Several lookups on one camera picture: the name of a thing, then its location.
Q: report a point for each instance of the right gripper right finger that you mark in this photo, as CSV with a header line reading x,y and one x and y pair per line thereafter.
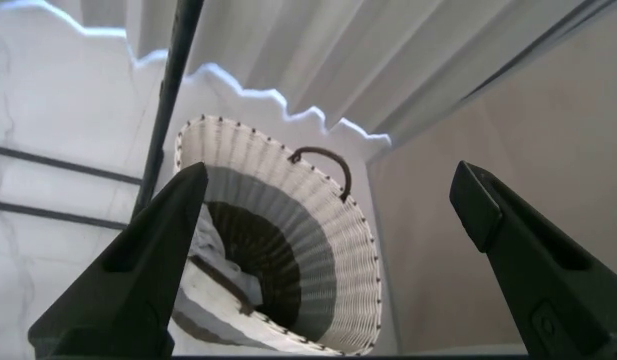
x,y
563,300

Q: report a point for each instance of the white laundry basket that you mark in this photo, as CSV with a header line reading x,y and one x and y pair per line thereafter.
x,y
338,240

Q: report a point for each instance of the white curtain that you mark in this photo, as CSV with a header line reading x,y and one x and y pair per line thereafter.
x,y
363,60

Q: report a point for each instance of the pale grey shorts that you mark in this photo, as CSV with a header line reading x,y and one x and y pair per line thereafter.
x,y
213,250

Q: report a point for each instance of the black clothes rack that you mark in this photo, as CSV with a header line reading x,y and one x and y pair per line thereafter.
x,y
173,75

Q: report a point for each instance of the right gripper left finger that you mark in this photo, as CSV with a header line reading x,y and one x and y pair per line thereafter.
x,y
123,300

